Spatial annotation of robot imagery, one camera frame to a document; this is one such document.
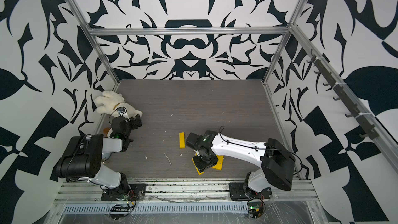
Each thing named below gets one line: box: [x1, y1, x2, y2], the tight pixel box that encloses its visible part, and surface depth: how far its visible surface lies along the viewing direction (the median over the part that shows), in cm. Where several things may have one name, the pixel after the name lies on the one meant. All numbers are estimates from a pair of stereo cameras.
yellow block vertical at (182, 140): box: [178, 131, 187, 149], surface depth 92 cm
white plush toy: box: [94, 90, 143, 119], surface depth 98 cm
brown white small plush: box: [103, 127, 113, 137], surface depth 93 cm
